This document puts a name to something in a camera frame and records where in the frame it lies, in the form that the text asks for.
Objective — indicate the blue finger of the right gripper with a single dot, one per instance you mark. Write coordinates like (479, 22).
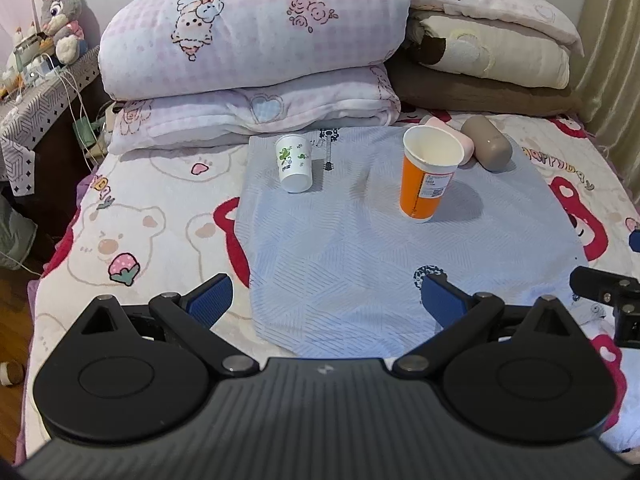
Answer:
(596, 285)

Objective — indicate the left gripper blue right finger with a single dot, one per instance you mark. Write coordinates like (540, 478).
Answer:
(465, 320)

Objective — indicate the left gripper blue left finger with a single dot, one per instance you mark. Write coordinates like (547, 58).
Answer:
(192, 316)

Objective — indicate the orange paper cup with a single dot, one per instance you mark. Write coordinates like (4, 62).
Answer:
(431, 158)

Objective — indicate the small white green-print cup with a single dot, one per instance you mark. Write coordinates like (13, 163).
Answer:
(294, 163)

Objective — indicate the light blue patterned cloth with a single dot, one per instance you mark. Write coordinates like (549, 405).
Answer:
(337, 270)

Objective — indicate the beige cylindrical bottle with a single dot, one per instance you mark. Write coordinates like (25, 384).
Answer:
(492, 149)

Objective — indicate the pink cylindrical bottle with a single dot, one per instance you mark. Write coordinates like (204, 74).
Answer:
(466, 142)

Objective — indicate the green puffer jacket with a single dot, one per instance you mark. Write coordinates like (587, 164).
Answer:
(17, 234)

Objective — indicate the beige pleated curtain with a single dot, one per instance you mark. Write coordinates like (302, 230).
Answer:
(607, 80)

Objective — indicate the bedside table with patterned cloth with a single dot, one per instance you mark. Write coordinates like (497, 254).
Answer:
(42, 160)

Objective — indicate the brown folded blanket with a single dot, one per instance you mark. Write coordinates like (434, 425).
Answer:
(420, 86)

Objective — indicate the pink checkered folded quilt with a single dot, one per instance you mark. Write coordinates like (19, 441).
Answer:
(190, 72)

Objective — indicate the cream flower blanket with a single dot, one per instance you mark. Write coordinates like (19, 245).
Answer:
(488, 49)

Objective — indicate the grey rabbit plush toy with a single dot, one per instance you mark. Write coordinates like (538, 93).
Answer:
(59, 20)

